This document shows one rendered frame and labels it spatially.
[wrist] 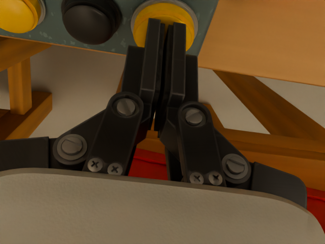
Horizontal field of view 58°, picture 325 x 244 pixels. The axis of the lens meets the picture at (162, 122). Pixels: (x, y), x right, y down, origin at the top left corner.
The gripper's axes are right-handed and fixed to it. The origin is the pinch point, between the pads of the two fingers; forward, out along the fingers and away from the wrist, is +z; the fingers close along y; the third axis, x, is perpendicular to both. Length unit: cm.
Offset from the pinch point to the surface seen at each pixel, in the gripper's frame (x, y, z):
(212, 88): -75, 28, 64
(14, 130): -64, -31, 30
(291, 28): -0.9, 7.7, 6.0
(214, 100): -79, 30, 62
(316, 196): -18.6, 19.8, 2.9
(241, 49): -2.2, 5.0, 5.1
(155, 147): -18.2, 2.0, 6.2
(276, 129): -30.6, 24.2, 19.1
